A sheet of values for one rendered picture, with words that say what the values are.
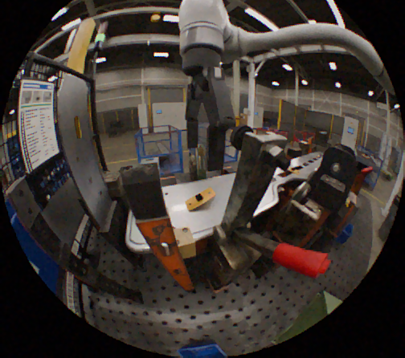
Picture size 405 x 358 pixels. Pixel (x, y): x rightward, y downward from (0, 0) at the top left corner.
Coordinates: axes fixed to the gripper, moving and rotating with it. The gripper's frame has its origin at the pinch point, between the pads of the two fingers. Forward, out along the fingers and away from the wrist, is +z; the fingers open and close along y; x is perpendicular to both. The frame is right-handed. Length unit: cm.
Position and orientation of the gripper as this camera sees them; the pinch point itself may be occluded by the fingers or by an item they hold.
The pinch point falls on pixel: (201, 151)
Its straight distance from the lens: 25.7
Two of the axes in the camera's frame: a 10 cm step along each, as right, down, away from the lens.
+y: -3.5, -3.3, 8.7
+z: -0.1, 9.4, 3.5
